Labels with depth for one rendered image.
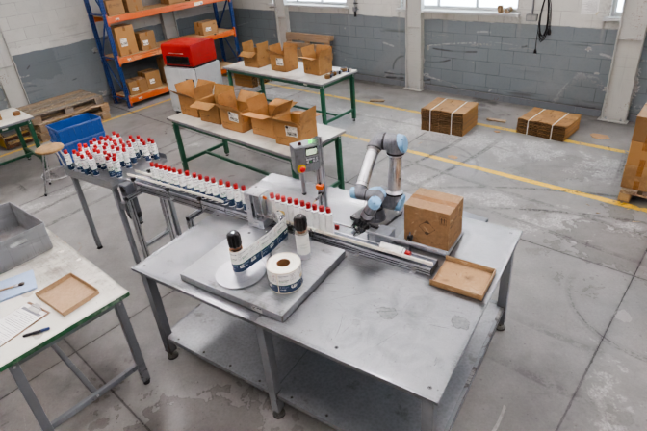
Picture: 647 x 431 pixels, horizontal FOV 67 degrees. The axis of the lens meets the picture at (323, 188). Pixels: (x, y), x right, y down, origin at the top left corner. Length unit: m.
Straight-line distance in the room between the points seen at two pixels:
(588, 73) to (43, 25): 8.74
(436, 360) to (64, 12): 8.99
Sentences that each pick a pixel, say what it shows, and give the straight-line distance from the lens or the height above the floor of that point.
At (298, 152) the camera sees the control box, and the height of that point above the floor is 1.44.
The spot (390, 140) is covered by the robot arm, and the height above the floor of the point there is 1.46.
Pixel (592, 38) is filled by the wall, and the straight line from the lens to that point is 7.74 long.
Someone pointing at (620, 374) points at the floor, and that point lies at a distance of 3.87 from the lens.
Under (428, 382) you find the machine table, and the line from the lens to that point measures 2.44.
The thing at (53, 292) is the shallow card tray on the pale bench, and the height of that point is 0.80.
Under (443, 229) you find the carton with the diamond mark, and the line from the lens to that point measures 3.08.
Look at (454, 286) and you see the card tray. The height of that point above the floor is 0.83.
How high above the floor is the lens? 2.70
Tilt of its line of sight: 28 degrees down
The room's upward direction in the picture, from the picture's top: 5 degrees counter-clockwise
